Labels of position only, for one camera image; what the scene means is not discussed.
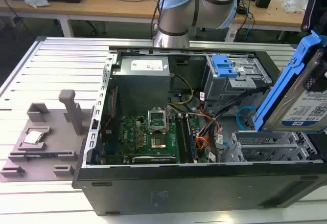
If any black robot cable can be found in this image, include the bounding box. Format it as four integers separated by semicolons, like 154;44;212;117
150;0;171;34

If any orange wire bundle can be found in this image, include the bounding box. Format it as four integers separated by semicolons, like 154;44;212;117
195;115;223;151

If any blue drive carrier latch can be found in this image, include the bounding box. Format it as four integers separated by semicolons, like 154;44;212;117
211;54;239;78

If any crumpled white plastic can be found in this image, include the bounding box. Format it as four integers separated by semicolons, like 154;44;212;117
24;0;50;8

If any grey power supply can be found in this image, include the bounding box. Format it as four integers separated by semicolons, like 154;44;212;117
112;56;171;117

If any hard disk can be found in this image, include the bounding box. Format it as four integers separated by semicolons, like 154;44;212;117
252;29;327;134

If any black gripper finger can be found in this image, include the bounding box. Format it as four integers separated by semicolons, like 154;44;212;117
300;0;327;33
316;48;327;79

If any clear plastic bag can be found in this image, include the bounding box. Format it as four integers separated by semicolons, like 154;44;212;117
282;0;309;13

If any wooden desk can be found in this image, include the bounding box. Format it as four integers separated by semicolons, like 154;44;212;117
0;0;327;38

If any yellow black power wire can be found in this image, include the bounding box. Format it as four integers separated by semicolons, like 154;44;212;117
169;73;195;106

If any silver CPU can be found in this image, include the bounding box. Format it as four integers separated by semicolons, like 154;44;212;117
23;131;44;144

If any metal disk bay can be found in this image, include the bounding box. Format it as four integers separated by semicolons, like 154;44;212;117
222;129;319;163

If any black sleeved wire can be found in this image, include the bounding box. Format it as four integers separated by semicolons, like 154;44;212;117
214;85;272;120

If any black RAM slot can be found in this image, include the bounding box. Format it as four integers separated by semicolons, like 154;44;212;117
185;116;199;160
177;116;190;163

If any blue hanging cable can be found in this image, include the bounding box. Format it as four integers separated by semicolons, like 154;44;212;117
244;1;256;39

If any grey parts rack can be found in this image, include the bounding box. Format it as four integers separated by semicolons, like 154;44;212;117
0;88;97;183

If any black graphics card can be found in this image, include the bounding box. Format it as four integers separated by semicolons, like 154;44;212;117
131;155;177;165

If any black case fan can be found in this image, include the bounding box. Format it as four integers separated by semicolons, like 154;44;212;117
104;85;122;135

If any CPU socket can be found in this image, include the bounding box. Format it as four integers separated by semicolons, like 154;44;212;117
150;136;168;150

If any metal socket cover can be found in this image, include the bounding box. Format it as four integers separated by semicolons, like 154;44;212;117
147;108;170;134

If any blue disk wire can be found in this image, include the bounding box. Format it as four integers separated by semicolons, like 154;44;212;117
236;105;257;132

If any metal drive cage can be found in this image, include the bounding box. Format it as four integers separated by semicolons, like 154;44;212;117
201;54;273;107

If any green motherboard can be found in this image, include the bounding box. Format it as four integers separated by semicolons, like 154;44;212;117
102;115;205;165

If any black PC case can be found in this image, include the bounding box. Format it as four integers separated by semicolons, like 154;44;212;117
72;45;327;217

